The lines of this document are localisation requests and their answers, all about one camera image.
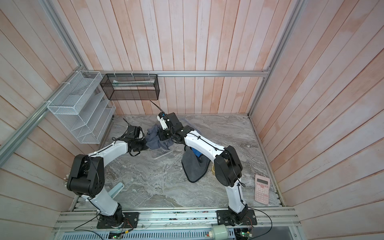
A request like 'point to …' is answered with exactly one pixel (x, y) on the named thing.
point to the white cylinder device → (219, 232)
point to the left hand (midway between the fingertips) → (148, 146)
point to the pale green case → (116, 190)
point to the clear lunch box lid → (156, 153)
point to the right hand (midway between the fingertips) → (157, 132)
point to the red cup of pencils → (65, 182)
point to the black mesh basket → (131, 86)
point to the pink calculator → (262, 189)
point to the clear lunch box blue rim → (205, 125)
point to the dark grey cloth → (153, 140)
